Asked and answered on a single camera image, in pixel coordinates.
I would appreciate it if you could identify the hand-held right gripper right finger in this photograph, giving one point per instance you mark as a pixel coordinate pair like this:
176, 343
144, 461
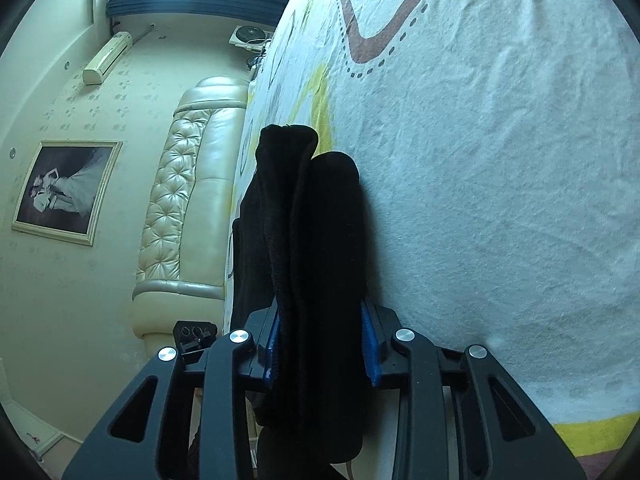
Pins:
369, 345

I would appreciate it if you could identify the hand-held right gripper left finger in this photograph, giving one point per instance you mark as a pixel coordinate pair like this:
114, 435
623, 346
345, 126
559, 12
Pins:
271, 350

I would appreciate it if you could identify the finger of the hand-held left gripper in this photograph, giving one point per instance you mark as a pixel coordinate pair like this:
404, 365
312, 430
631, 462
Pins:
195, 334

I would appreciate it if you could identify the black pants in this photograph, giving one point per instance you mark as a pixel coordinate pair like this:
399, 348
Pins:
310, 260

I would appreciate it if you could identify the cream tufted leather headboard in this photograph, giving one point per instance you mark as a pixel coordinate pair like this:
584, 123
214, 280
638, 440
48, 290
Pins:
185, 200

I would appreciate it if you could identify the framed black-and-white photo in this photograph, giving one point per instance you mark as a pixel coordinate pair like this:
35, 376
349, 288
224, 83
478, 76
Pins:
65, 190

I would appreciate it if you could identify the patterned white bed sheet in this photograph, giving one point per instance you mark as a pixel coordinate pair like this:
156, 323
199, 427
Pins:
500, 185

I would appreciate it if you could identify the white fan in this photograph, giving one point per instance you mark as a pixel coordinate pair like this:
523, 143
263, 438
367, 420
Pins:
250, 37

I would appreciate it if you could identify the blue curtain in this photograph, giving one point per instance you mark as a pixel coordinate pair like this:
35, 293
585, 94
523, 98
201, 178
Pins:
200, 2

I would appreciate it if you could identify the cream wall air conditioner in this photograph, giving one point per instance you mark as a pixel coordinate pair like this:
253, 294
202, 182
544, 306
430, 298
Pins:
106, 57

